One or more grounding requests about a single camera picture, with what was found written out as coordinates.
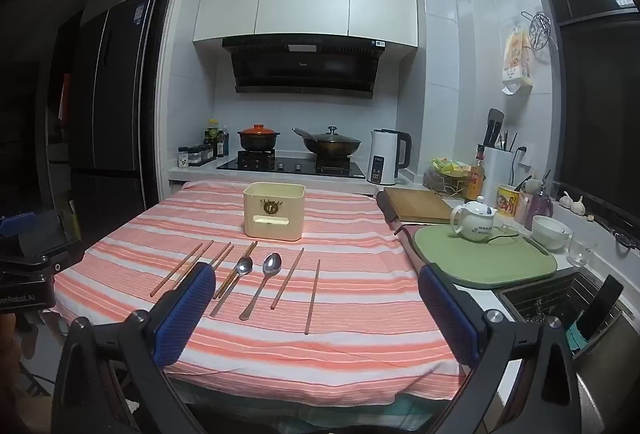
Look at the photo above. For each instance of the white utensil caddy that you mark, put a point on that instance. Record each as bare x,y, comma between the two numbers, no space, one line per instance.
500,174

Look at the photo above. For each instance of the black gas hob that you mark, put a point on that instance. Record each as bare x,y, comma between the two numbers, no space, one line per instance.
295,166

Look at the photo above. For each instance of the steel spoon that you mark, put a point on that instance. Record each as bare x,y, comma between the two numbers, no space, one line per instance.
244,266
272,264

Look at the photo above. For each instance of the dark wok with lid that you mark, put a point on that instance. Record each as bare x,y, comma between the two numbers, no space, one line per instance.
332,144

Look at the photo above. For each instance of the clear glass cup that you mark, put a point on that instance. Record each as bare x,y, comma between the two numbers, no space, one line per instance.
582,254

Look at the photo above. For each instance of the steel sink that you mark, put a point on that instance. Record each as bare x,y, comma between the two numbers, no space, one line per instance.
545,301

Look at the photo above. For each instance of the green cutting board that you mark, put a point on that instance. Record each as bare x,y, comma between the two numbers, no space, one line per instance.
480,264

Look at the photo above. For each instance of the yellow printed mug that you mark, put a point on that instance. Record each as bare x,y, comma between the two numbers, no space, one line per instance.
506,203

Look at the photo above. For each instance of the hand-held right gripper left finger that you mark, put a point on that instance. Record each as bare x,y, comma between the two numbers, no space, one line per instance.
185,314

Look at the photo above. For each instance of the white bowl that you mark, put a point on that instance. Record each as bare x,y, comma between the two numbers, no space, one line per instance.
550,236

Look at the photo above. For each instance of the dark window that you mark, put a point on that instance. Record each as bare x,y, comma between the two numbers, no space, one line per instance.
595,113

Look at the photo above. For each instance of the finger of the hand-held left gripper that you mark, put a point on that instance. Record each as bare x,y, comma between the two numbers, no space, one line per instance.
62,256
17,224

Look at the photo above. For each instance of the dark refrigerator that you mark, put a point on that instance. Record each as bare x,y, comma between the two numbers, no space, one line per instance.
115,113

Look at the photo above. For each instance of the garlic bulb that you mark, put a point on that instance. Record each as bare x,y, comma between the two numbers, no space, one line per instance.
578,206
566,201

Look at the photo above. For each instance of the blue cap dark bottle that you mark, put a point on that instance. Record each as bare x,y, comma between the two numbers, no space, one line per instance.
226,141

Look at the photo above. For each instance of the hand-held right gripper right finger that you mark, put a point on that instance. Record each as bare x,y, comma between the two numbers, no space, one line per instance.
450,314

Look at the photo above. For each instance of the black spatula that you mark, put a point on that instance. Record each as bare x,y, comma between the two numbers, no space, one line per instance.
495,118

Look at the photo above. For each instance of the black range hood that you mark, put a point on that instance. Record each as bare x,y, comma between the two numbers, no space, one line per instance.
305,68

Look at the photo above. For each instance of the purple cup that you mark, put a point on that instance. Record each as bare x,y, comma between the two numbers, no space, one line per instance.
541,204

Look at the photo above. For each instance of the white spice jar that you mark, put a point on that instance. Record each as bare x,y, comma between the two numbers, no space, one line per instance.
184,158

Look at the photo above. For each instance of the dark soy sauce bottle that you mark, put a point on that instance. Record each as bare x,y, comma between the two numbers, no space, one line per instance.
220,143

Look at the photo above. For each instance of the yellow snack packet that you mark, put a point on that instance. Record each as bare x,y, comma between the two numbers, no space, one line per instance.
450,166

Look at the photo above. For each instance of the hanging printed food packet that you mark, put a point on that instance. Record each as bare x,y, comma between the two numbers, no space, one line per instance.
517,63

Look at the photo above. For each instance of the white wall socket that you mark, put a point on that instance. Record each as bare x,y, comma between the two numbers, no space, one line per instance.
525,156

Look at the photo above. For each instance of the brown sauce bottle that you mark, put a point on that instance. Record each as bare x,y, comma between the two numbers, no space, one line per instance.
476,181

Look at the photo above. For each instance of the white teapot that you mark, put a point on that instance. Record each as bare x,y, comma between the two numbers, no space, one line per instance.
472,224

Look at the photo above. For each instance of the pink cup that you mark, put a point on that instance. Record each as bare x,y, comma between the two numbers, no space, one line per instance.
522,209

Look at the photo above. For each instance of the cream utensil holder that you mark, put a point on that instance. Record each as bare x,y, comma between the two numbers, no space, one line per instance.
272,226

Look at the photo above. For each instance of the person's left hand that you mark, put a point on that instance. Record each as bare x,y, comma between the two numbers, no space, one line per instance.
27,339

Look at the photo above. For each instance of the white electric kettle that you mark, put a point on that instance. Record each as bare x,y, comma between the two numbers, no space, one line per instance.
382,158

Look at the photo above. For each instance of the yellow cap oil bottle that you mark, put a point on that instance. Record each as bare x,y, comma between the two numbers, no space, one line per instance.
213,131

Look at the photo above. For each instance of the orange white striped tablecloth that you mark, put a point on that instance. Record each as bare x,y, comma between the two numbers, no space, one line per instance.
325,354

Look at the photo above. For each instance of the wooden cutting board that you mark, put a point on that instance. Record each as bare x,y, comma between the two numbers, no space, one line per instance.
425,206

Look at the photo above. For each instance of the dark spice jar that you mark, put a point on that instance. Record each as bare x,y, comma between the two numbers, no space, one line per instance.
210,151
194,156
203,153

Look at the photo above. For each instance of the wooden chopstick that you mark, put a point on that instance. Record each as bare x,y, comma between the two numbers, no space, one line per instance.
287,279
221,254
312,296
246,253
175,271
205,250
252,248
225,256

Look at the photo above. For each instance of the clay pot with orange lid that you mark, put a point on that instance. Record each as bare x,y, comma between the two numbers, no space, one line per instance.
257,138

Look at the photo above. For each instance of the black flat device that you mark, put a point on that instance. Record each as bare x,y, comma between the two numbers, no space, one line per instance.
602,304

